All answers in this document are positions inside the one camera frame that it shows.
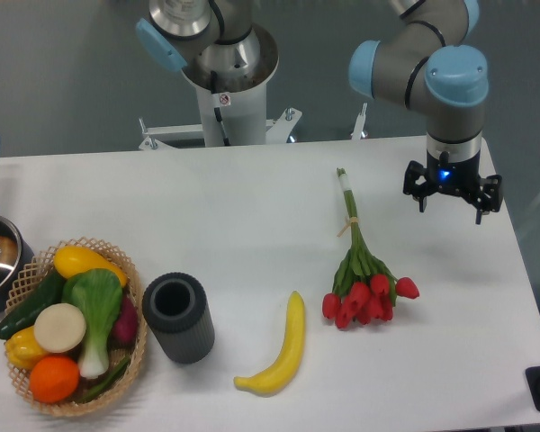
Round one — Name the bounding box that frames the green bean pod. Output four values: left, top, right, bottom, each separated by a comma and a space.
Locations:
76, 357, 131, 404

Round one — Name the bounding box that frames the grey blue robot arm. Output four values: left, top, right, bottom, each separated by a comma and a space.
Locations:
136, 1, 503, 216

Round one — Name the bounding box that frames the green bok choy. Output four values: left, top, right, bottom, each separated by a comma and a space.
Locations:
62, 268, 122, 380

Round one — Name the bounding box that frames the dark grey ribbed vase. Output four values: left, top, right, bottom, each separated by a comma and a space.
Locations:
142, 272, 215, 365

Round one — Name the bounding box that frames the red tulip bouquet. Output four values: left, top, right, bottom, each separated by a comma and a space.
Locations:
321, 168, 419, 329

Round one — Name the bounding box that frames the dark green cucumber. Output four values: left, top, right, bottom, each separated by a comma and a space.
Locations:
0, 270, 66, 340

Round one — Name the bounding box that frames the woven wicker basket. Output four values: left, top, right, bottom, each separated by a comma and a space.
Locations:
5, 237, 148, 418

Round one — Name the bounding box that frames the purple sweet potato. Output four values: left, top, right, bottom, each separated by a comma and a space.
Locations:
111, 296, 138, 345

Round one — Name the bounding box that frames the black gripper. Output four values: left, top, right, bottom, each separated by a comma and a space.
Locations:
402, 136, 503, 225

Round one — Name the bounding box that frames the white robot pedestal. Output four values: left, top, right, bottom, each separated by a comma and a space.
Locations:
136, 19, 302, 147

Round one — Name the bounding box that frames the cream round white radish slice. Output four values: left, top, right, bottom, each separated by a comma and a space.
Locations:
33, 303, 86, 354

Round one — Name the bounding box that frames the orange fruit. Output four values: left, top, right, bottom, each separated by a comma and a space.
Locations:
29, 355, 80, 403

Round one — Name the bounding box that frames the yellow banana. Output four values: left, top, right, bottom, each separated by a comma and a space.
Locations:
233, 291, 306, 397

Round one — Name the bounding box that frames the yellow bell pepper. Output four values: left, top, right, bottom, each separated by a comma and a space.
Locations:
4, 326, 50, 370

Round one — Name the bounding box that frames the black cable on pedestal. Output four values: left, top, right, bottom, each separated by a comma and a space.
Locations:
209, 70, 231, 147

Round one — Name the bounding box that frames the yellow squash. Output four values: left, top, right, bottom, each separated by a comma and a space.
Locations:
53, 246, 129, 288

